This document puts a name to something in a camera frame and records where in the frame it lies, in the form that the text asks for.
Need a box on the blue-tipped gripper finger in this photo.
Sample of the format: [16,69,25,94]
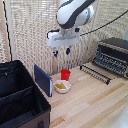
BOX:
[53,46,59,58]
[65,45,72,56]

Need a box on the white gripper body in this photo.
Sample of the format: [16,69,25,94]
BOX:
[46,28,81,50]

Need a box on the yellow food piece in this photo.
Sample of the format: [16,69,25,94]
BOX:
[57,84,67,91]
[55,82,65,89]

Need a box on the silver black toaster oven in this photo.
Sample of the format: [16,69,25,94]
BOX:
[92,37,128,80]

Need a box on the red plastic cup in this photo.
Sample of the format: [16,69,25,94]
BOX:
[60,68,72,82]

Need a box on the dark blue upright panel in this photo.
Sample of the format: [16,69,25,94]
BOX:
[33,64,54,98]

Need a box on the woven wooden folding screen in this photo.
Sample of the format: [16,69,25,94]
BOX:
[0,0,128,76]

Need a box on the black fabric storage box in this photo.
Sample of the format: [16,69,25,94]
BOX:
[0,59,52,128]

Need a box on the thin black vertical pole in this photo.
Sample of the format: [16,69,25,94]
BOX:
[2,0,14,63]

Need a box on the black wire rack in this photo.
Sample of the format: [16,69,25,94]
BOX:
[79,64,112,86]

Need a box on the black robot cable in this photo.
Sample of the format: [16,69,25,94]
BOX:
[79,9,128,37]

